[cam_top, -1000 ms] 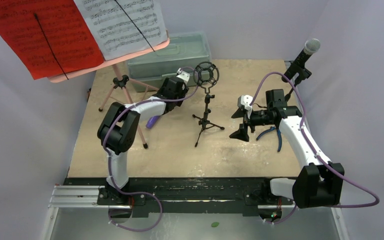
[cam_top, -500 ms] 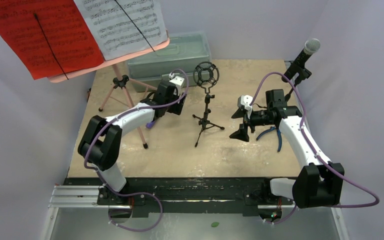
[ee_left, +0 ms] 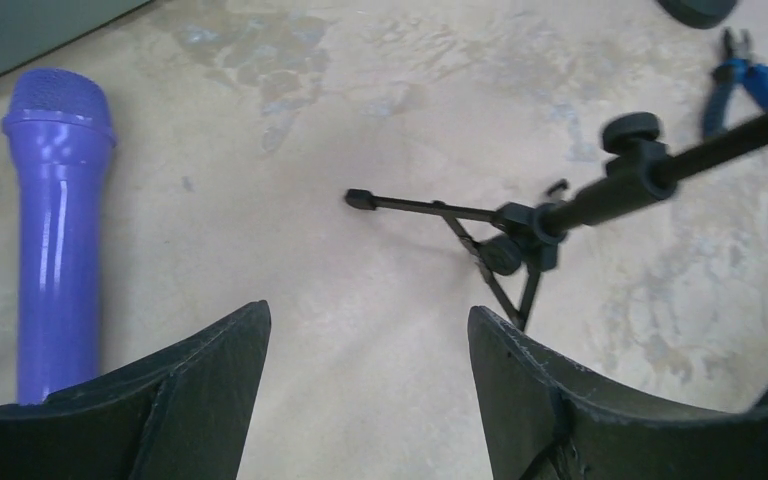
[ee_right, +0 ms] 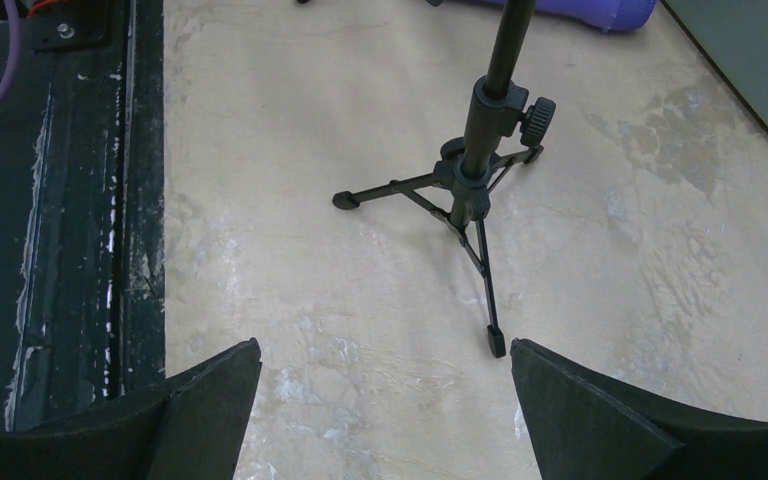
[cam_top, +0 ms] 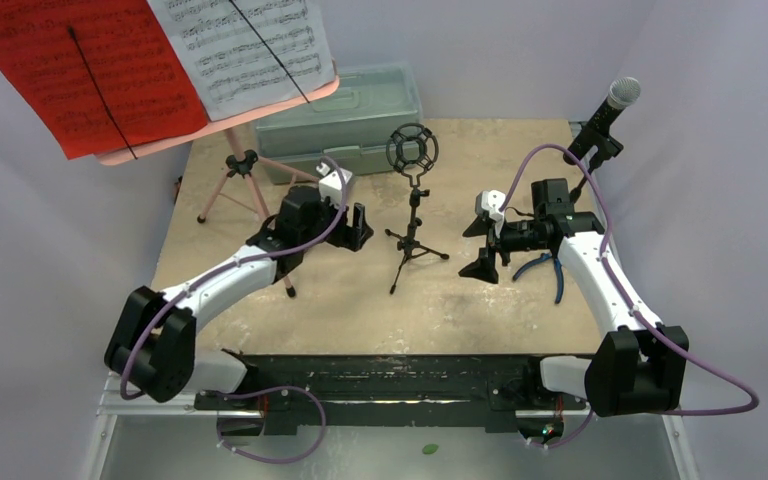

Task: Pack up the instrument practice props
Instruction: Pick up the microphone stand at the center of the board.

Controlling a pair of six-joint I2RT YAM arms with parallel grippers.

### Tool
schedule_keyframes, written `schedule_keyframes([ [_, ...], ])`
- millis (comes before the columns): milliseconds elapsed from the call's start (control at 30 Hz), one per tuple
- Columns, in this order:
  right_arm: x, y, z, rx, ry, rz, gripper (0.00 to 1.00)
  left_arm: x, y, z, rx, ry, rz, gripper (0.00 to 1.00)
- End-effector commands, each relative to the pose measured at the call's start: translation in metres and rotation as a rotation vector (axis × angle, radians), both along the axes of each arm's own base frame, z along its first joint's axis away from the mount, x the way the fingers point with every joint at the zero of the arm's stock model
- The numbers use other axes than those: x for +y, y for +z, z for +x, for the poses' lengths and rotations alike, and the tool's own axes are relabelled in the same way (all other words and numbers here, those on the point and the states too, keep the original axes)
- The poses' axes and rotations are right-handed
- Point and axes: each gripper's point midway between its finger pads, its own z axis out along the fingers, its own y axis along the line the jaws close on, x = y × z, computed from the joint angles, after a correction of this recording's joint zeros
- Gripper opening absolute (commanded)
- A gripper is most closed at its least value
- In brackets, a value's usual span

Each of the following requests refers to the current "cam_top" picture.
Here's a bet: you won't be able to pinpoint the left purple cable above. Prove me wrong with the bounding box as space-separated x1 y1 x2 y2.
118 156 352 466

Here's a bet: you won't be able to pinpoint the black silver microphone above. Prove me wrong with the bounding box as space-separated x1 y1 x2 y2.
585 77 642 135

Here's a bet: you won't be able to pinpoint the blue handled pliers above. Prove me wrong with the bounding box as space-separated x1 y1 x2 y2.
512 251 565 306

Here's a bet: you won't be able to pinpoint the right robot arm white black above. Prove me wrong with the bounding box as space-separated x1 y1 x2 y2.
459 179 689 417

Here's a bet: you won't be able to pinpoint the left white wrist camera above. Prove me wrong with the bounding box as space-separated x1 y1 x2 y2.
316 161 354 210

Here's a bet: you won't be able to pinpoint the green plastic storage box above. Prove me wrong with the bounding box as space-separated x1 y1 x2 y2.
254 62 423 175

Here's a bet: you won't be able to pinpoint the white sheet music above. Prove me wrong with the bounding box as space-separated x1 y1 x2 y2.
149 0 336 121

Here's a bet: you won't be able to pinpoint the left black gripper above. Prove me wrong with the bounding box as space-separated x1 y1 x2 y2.
299 191 371 251

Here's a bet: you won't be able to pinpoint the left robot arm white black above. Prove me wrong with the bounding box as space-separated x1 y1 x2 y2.
104 186 374 409

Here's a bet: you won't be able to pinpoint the aluminium frame rail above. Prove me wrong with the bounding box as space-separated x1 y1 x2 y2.
99 379 590 426

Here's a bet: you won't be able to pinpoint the black tripod mic stand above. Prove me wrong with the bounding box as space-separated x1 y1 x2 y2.
385 122 450 295

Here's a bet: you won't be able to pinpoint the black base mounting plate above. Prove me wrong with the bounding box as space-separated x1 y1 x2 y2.
195 354 587 439

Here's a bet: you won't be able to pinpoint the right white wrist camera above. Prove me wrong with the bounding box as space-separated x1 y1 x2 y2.
475 190 507 235

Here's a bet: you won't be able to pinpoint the pink music stand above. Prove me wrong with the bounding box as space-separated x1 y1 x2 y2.
93 75 340 298

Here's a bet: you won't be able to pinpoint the black desktop mic stand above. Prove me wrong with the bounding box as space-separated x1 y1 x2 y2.
568 123 624 174

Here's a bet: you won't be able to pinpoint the red sheet music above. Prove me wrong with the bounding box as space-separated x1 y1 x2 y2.
0 1 208 160

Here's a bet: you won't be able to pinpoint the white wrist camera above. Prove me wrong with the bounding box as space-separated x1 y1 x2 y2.
316 161 354 210
475 190 507 235

